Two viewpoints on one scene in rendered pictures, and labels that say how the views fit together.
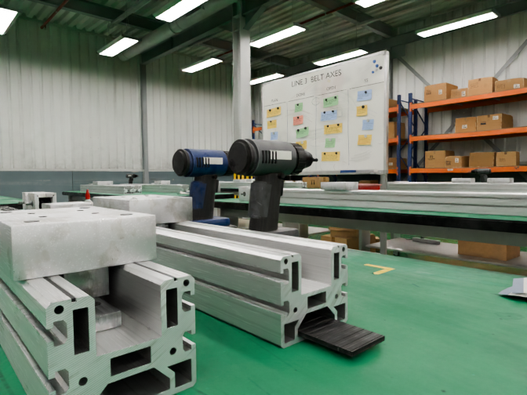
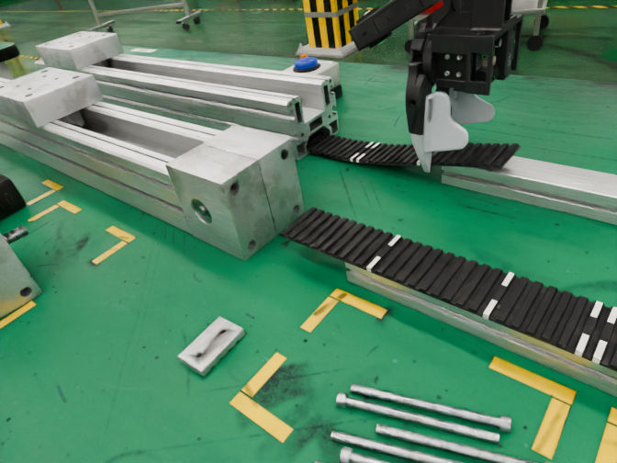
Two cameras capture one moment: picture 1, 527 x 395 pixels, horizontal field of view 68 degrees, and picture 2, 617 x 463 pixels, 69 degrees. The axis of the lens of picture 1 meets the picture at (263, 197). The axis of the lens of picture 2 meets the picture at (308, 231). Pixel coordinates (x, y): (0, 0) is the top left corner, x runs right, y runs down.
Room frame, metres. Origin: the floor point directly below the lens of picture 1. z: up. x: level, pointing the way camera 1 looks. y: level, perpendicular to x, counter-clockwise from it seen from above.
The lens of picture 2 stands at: (1.45, 0.56, 1.07)
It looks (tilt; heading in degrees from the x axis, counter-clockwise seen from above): 37 degrees down; 178
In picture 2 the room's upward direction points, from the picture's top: 11 degrees counter-clockwise
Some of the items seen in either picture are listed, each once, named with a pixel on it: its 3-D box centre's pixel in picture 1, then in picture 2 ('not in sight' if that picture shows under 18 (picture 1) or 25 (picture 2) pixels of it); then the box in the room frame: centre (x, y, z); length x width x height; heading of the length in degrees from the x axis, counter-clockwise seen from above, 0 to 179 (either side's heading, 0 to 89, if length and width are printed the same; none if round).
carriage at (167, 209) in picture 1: (141, 215); (48, 103); (0.68, 0.21, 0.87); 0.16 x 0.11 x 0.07; 42
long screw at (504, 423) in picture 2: not in sight; (425, 405); (1.28, 0.62, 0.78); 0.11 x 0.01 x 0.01; 60
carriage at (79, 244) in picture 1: (64, 248); (82, 55); (0.37, 0.19, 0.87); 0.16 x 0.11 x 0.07; 42
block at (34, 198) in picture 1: (39, 203); not in sight; (1.80, 1.03, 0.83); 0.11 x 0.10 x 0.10; 135
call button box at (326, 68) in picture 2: not in sight; (306, 86); (0.69, 0.63, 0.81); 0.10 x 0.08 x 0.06; 132
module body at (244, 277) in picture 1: (142, 244); (62, 130); (0.68, 0.21, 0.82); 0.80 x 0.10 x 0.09; 42
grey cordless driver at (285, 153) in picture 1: (281, 204); not in sight; (0.69, -0.03, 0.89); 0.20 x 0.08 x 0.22; 134
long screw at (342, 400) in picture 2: not in sight; (412, 417); (1.29, 0.61, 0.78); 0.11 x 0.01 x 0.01; 61
